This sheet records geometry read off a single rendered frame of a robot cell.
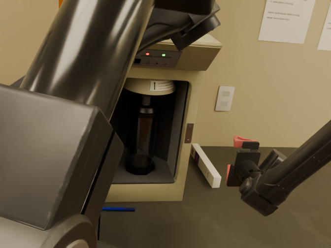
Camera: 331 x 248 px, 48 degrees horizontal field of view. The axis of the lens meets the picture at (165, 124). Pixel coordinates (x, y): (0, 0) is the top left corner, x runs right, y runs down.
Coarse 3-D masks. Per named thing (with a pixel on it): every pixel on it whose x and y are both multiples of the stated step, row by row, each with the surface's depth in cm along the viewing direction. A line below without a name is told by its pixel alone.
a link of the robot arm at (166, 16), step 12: (156, 12) 41; (168, 12) 41; (180, 12) 41; (156, 24) 42; (168, 24) 42; (180, 24) 42; (192, 24) 43; (144, 36) 42; (156, 36) 42; (12, 84) 42
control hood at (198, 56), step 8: (168, 40) 90; (200, 40) 93; (208, 40) 95; (216, 40) 96; (152, 48) 92; (160, 48) 92; (168, 48) 92; (176, 48) 93; (184, 48) 93; (192, 48) 93; (200, 48) 93; (208, 48) 93; (216, 48) 94; (184, 56) 96; (192, 56) 97; (200, 56) 97; (208, 56) 97; (176, 64) 101; (184, 64) 101; (192, 64) 101; (200, 64) 101; (208, 64) 101
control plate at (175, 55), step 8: (144, 56) 95; (152, 56) 96; (160, 56) 96; (168, 56) 96; (176, 56) 96; (136, 64) 99; (144, 64) 100; (152, 64) 100; (160, 64) 100; (168, 64) 100
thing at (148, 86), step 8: (128, 80) 111; (136, 80) 110; (144, 80) 109; (152, 80) 109; (160, 80) 110; (168, 80) 112; (128, 88) 111; (136, 88) 109; (144, 88) 109; (152, 88) 109; (160, 88) 110; (168, 88) 112
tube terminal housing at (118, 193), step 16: (208, 32) 103; (192, 80) 108; (192, 96) 110; (192, 112) 113; (176, 176) 125; (112, 192) 120; (128, 192) 121; (144, 192) 122; (160, 192) 123; (176, 192) 125
